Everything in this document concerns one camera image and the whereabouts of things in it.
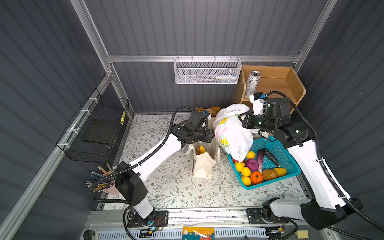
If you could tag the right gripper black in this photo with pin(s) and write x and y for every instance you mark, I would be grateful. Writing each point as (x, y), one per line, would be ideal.
(245, 121)

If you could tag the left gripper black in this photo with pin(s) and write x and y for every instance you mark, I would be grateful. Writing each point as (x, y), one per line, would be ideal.
(208, 134)

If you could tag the cream canvas tote bag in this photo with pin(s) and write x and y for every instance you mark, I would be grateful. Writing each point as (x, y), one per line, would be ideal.
(202, 165)

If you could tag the white plastic grocery bag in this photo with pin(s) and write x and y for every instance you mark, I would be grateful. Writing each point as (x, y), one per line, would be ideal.
(229, 133)

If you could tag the teal plastic fruit basket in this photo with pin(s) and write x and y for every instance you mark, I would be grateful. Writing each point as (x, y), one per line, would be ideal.
(282, 159)

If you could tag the yellow snack packet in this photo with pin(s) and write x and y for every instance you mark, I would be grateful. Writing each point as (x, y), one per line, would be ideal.
(200, 150)

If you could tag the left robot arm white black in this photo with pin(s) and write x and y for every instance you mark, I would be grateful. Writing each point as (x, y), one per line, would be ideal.
(130, 178)

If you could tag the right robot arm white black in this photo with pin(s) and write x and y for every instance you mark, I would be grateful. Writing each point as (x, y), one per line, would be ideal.
(329, 203)

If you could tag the bread rolls cluster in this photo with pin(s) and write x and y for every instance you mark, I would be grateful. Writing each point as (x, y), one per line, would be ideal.
(213, 111)

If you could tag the wooden shelf unit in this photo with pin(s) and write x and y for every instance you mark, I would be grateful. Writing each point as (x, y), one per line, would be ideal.
(281, 79)

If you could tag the silver can left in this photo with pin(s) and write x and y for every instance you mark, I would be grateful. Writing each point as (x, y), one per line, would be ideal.
(252, 83)

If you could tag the purple eggplant toy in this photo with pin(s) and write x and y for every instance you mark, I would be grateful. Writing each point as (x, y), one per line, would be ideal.
(260, 160)

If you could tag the yellow lemon top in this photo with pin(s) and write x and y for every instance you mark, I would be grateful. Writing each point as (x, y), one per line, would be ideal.
(251, 155)

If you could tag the yellow lemon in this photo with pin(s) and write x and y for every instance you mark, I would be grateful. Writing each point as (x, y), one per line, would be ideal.
(239, 166)
(246, 181)
(251, 155)
(246, 172)

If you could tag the yellow lemon upper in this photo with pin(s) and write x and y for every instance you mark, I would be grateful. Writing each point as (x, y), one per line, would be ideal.
(239, 166)

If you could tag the toothpaste tube in basket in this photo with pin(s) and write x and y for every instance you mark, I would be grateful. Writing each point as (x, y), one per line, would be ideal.
(228, 78)

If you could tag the purple onion toy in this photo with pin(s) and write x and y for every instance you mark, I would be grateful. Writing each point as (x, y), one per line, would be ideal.
(252, 164)

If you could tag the yellow orange mango toy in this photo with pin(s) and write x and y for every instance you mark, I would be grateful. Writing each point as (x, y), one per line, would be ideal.
(281, 172)

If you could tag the brown kiwi toy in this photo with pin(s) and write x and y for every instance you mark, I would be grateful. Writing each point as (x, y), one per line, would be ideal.
(269, 174)

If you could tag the yellow lemon middle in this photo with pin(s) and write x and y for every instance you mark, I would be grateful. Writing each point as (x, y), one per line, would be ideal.
(246, 172)

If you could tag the orange pumpkin toy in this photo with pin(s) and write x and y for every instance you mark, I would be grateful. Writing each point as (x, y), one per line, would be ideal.
(256, 178)

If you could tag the yellow lemon lower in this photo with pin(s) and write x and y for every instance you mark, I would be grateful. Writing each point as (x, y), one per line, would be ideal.
(246, 181)

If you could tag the pink pencil cup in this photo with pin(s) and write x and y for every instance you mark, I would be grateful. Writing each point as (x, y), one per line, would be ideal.
(113, 191)

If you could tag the colourful book at front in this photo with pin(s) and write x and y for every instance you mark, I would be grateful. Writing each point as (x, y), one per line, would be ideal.
(198, 233)

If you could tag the coloured pencils bundle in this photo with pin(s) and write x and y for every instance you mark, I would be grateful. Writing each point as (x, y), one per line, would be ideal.
(99, 174)

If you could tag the yellow sticky note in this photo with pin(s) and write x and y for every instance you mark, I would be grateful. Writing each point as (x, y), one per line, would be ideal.
(302, 234)

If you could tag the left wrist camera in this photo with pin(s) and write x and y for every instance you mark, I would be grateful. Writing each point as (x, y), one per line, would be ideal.
(206, 113)

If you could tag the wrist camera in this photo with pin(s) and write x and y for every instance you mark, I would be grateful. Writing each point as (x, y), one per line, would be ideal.
(206, 113)
(258, 102)

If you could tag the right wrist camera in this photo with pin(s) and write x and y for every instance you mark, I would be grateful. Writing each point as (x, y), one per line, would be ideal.
(258, 102)

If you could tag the white wire wall basket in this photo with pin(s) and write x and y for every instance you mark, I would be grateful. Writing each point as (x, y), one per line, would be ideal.
(202, 71)

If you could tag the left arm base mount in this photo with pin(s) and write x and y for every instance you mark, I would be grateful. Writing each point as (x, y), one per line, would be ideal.
(155, 219)

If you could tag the black wire wall basket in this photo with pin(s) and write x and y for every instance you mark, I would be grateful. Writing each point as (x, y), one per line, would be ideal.
(98, 132)

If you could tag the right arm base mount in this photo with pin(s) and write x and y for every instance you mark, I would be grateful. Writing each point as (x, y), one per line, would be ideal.
(263, 216)

